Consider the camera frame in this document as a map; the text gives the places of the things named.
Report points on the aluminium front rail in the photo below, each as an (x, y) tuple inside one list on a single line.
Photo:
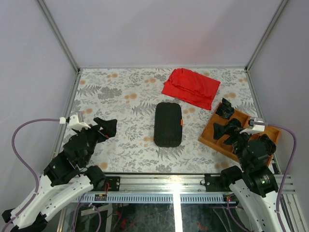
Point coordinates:
[(134, 188)]

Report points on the wooden compartment tray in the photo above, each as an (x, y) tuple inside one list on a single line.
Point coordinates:
[(218, 145)]

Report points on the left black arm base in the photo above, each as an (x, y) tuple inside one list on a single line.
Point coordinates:
[(102, 182)]

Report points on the black plastic tool case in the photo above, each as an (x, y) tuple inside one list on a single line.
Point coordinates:
[(168, 125)]

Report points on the red folded cloth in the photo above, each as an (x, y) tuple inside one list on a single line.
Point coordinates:
[(191, 87)]

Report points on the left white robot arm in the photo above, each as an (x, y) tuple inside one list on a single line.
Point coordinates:
[(65, 178)]

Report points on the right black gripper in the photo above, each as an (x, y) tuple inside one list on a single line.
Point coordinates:
[(235, 132)]

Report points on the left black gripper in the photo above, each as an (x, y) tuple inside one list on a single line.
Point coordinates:
[(110, 126)]

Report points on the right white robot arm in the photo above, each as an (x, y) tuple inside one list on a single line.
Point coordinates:
[(253, 183)]

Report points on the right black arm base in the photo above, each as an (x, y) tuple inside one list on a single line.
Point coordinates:
[(221, 182)]

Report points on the black tape roll right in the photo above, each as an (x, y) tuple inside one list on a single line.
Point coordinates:
[(269, 144)]

